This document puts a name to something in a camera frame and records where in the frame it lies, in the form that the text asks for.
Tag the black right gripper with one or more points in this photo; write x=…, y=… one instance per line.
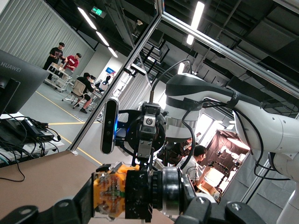
x=134, y=130

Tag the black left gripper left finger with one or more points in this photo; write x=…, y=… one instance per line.
x=70, y=210

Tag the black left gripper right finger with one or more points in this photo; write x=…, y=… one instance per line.
x=210, y=214

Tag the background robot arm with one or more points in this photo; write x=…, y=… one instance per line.
x=227, y=151

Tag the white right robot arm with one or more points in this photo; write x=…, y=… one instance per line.
x=257, y=121

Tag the cardboard box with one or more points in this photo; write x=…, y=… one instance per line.
x=211, y=189

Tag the person in dark clothes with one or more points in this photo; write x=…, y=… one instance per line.
x=177, y=151

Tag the person in striped white shirt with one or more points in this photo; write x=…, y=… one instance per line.
x=192, y=168

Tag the ceiling strip light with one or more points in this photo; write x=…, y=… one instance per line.
x=87, y=18
x=196, y=21
x=113, y=52
x=102, y=39
x=181, y=68

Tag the seated person black clothes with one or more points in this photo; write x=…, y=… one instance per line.
x=86, y=86

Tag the beige office chair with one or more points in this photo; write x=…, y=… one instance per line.
x=78, y=89

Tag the black power adapter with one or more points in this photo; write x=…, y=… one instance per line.
x=35, y=129

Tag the person in red shirt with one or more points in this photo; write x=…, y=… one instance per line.
x=72, y=62

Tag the white shelf cart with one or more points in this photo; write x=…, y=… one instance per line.
x=59, y=78

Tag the standing person black shirt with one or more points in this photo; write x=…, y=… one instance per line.
x=55, y=54

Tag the green exit sign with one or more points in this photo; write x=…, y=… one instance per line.
x=98, y=12

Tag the dark Huawei monitor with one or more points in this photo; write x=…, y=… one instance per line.
x=21, y=79

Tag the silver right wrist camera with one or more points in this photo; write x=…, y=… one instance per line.
x=109, y=126

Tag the aluminium frame post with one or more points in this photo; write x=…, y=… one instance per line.
x=112, y=88
x=257, y=177

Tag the frame-mounted black camera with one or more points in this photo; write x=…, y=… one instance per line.
x=136, y=69

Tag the blue wall poster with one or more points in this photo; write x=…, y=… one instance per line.
x=110, y=70

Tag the aluminium frame beam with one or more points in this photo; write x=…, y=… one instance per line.
x=224, y=50

